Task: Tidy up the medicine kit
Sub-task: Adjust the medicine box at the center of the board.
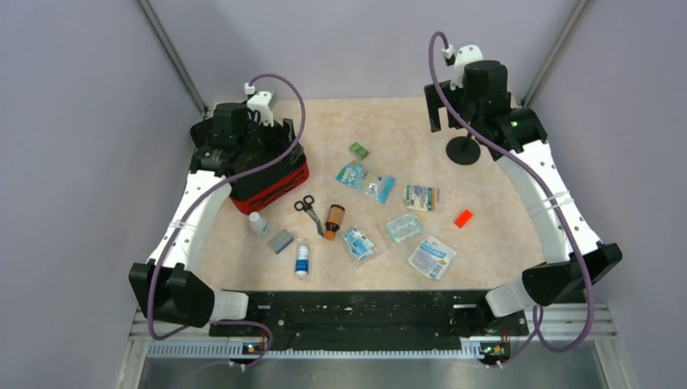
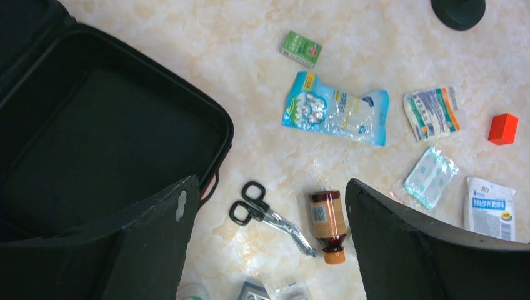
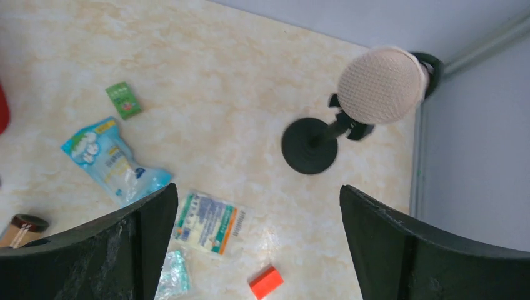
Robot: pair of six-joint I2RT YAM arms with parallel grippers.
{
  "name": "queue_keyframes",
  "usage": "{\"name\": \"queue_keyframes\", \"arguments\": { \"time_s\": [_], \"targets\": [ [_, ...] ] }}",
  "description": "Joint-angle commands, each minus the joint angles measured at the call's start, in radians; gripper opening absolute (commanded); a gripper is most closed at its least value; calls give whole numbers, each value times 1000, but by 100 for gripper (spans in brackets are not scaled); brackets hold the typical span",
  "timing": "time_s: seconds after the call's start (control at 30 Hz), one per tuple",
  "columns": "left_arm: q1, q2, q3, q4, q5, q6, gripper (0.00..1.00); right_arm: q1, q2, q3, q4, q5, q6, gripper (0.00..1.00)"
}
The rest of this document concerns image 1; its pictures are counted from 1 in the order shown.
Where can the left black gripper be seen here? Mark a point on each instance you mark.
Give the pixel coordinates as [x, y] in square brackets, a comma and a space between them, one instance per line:
[249, 123]

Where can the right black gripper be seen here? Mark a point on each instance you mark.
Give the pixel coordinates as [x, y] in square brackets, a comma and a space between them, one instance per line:
[433, 103]

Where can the bandage strip packet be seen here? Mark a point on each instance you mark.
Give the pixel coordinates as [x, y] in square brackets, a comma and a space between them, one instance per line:
[421, 198]

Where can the blue cotton swab bag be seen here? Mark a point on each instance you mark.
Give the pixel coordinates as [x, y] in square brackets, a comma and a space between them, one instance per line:
[355, 175]

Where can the teal gauze packet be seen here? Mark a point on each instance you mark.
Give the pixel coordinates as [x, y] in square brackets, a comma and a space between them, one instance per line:
[403, 227]

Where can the white blue dressing pouch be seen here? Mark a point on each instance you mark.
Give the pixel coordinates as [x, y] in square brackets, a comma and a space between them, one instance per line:
[432, 258]

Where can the blue white plaster packet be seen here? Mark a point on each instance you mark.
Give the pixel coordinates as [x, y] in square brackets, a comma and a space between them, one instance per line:
[360, 247]

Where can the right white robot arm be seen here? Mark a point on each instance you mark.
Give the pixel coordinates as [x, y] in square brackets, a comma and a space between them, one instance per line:
[574, 255]

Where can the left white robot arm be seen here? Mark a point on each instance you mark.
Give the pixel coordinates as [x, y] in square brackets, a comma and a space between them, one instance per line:
[165, 285]

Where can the red black medicine kit bag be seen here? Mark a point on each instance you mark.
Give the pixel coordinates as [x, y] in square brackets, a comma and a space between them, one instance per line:
[263, 144]

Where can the amber medicine bottle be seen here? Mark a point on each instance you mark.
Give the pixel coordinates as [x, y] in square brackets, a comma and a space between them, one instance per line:
[333, 221]

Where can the black microphone stand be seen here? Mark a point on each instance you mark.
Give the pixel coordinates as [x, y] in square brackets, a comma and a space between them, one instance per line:
[463, 150]

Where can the small green box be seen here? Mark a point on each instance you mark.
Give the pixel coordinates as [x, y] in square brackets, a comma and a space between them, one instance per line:
[359, 151]

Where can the clear white cap bottle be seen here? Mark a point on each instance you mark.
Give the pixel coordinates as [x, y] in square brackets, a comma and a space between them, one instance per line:
[258, 224]

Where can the grey blue pill blister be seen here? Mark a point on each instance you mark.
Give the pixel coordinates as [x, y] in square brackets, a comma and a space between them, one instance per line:
[280, 241]

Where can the orange red block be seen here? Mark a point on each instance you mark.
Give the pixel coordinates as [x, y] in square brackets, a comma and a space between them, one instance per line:
[463, 218]

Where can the white blue spray bottle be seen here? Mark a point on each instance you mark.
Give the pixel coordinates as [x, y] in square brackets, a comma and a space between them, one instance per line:
[302, 259]

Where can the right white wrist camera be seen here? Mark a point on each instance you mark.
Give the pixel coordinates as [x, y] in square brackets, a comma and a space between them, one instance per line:
[458, 58]

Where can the black handled scissors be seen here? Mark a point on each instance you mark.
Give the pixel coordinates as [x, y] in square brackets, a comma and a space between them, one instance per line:
[306, 205]

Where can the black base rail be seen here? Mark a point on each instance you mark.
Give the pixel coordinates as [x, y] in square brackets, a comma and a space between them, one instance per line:
[372, 321]

